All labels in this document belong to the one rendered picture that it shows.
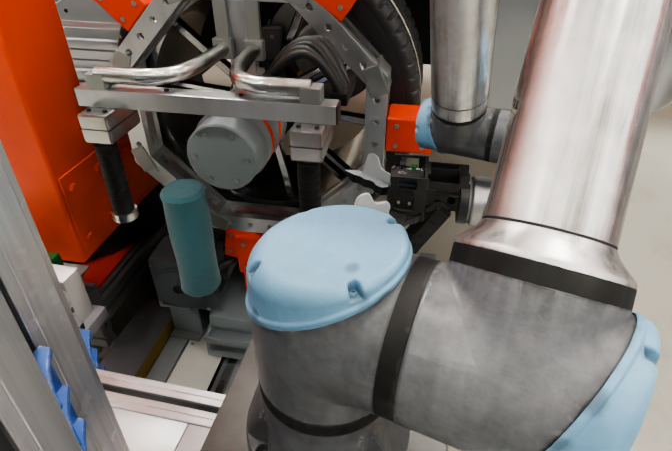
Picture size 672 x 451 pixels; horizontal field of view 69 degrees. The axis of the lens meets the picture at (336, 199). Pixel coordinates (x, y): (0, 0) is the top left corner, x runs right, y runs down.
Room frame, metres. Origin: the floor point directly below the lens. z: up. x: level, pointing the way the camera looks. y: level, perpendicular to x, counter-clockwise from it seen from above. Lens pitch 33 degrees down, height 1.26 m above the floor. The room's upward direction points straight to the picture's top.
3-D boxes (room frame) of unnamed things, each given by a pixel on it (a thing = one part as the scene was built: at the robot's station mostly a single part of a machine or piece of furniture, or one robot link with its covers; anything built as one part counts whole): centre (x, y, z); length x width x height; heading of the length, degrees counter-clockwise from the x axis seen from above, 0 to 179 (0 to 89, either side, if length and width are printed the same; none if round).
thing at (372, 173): (0.70, -0.06, 0.86); 0.09 x 0.03 x 0.06; 44
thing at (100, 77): (0.82, 0.29, 1.03); 0.19 x 0.18 x 0.11; 170
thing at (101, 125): (0.75, 0.37, 0.93); 0.09 x 0.05 x 0.05; 170
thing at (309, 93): (0.78, 0.09, 1.03); 0.19 x 0.18 x 0.11; 170
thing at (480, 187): (0.61, -0.22, 0.85); 0.08 x 0.05 x 0.08; 170
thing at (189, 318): (1.18, 0.39, 0.26); 0.42 x 0.18 x 0.35; 170
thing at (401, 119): (0.87, -0.14, 0.85); 0.09 x 0.08 x 0.07; 80
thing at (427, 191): (0.63, -0.14, 0.86); 0.12 x 0.08 x 0.09; 80
